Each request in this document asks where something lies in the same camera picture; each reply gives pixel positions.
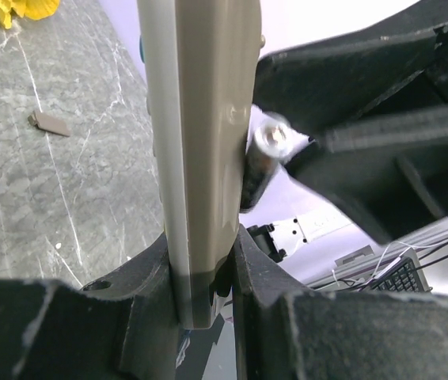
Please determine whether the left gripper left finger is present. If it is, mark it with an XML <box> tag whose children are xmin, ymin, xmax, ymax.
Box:
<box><xmin>0</xmin><ymin>237</ymin><xmax>179</xmax><ymax>379</ymax></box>

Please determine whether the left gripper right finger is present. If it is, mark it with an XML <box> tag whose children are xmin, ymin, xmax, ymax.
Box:
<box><xmin>231</xmin><ymin>230</ymin><xmax>448</xmax><ymax>379</ymax></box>

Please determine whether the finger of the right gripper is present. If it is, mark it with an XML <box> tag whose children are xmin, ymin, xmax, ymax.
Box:
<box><xmin>253</xmin><ymin>1</ymin><xmax>448</xmax><ymax>135</ymax></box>
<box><xmin>287</xmin><ymin>104</ymin><xmax>448</xmax><ymax>244</ymax></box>

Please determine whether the black battery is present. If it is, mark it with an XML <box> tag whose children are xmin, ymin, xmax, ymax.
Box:
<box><xmin>240</xmin><ymin>112</ymin><xmax>294</xmax><ymax>213</ymax></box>

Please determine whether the beige battery cover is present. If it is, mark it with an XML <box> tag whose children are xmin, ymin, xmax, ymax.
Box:
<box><xmin>28</xmin><ymin>110</ymin><xmax>71</xmax><ymax>137</ymax></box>

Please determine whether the white remote control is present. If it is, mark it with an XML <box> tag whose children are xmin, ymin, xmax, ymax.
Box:
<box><xmin>138</xmin><ymin>1</ymin><xmax>263</xmax><ymax>329</ymax></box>

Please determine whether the black keyboard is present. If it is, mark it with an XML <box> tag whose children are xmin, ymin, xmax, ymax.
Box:
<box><xmin>369</xmin><ymin>256</ymin><xmax>432</xmax><ymax>293</ymax></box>

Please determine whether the yellow cabbage toy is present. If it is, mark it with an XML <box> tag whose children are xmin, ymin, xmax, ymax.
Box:
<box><xmin>0</xmin><ymin>0</ymin><xmax>60</xmax><ymax>29</ymax></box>

